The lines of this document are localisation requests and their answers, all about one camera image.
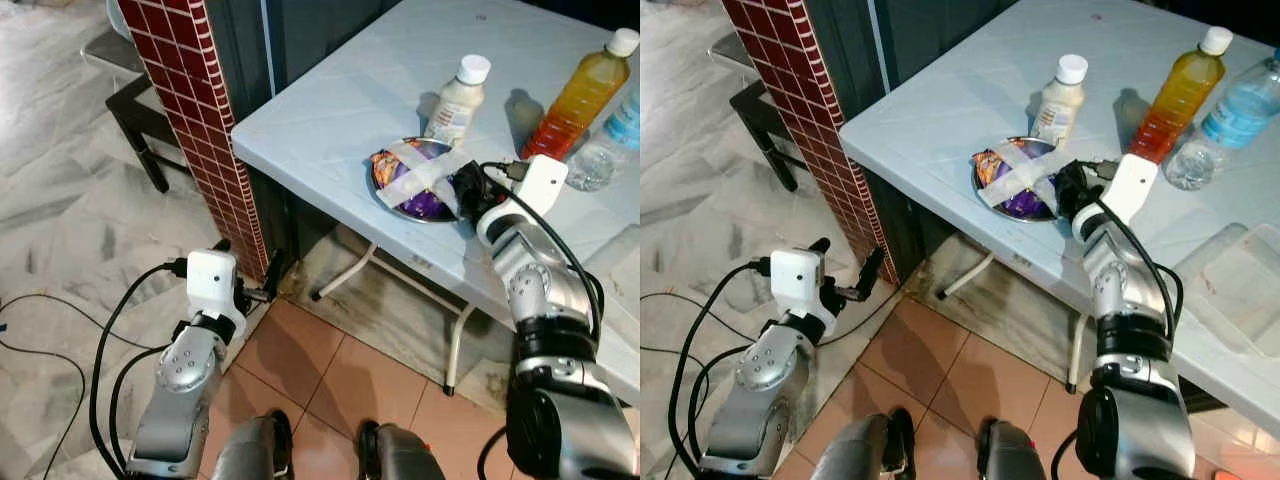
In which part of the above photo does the cream drink bottle white cap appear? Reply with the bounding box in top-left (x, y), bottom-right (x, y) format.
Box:
top-left (424, 55), bottom-right (492, 150)
top-left (1030, 54), bottom-right (1090, 149)

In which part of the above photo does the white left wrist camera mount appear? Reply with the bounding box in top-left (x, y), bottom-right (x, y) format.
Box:
top-left (770, 248), bottom-right (824, 319)
top-left (187, 250), bottom-right (238, 321)

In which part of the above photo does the white folding table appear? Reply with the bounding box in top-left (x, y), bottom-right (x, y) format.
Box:
top-left (231, 0), bottom-right (641, 403)
top-left (838, 0), bottom-right (1280, 441)

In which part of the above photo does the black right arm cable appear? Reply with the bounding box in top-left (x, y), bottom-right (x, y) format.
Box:
top-left (1078, 158), bottom-right (1185, 346)
top-left (478, 160), bottom-right (604, 346)

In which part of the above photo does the black floor cable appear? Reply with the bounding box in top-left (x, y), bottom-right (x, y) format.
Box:
top-left (640, 290), bottom-right (703, 401)
top-left (0, 294), bottom-right (93, 480)

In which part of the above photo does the metal bowl of taped snacks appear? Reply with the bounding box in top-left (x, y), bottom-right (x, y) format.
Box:
top-left (368, 138), bottom-right (481, 224)
top-left (970, 137), bottom-right (1081, 222)

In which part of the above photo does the clear plastic container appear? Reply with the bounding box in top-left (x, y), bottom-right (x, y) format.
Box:
top-left (1170, 222), bottom-right (1280, 357)
top-left (580, 238), bottom-right (641, 307)

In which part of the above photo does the red tiled pillar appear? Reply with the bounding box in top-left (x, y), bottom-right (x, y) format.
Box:
top-left (117, 0), bottom-right (273, 284)
top-left (720, 0), bottom-right (903, 288)

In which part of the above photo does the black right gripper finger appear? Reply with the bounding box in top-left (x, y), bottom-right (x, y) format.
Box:
top-left (452, 168), bottom-right (481, 217)
top-left (1052, 160), bottom-right (1081, 213)

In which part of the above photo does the grey robot leg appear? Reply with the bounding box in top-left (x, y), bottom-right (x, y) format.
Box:
top-left (810, 410), bottom-right (917, 480)
top-left (208, 414), bottom-right (296, 480)
top-left (357, 420), bottom-right (447, 480)
top-left (975, 418), bottom-right (1047, 480)

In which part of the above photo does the grey robot left leg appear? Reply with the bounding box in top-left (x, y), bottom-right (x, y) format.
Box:
top-left (810, 410), bottom-right (917, 480)
top-left (208, 414), bottom-right (296, 480)

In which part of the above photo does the black low stool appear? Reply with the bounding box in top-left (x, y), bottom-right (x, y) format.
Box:
top-left (104, 74), bottom-right (197, 194)
top-left (729, 78), bottom-right (807, 193)

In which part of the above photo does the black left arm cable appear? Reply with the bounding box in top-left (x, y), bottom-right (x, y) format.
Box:
top-left (88, 258), bottom-right (191, 473)
top-left (668, 256), bottom-right (773, 471)

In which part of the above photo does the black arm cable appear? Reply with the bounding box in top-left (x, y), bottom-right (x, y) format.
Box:
top-left (478, 160), bottom-right (604, 346)
top-left (1078, 158), bottom-right (1185, 346)
top-left (88, 258), bottom-right (191, 473)
top-left (668, 256), bottom-right (773, 471)

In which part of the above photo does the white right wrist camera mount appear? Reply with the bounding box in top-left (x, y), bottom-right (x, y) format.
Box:
top-left (478, 155), bottom-right (569, 246)
top-left (1075, 153), bottom-right (1161, 241)

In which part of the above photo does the clear water bottle blue label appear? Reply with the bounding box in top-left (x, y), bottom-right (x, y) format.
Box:
top-left (565, 85), bottom-right (641, 192)
top-left (1163, 50), bottom-right (1280, 192)

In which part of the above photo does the grey robot right leg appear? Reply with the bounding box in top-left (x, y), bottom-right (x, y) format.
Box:
top-left (975, 418), bottom-right (1047, 480)
top-left (357, 420), bottom-right (447, 480)

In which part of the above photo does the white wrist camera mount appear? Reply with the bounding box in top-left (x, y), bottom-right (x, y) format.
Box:
top-left (478, 155), bottom-right (569, 246)
top-left (187, 250), bottom-right (238, 321)
top-left (770, 248), bottom-right (824, 319)
top-left (1075, 153), bottom-right (1161, 241)

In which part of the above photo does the orange drink bottle white cap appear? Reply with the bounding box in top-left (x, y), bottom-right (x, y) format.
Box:
top-left (1130, 26), bottom-right (1235, 165)
top-left (520, 28), bottom-right (641, 162)

